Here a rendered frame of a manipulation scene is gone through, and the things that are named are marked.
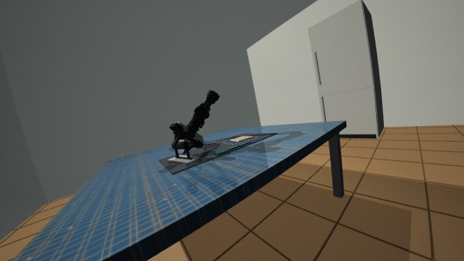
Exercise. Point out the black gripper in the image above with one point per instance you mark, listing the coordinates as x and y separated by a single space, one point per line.
189 133

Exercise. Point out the dark grey rectangular mat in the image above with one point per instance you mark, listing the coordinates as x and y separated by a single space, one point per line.
207 152

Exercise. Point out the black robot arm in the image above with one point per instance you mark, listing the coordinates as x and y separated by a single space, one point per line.
202 111

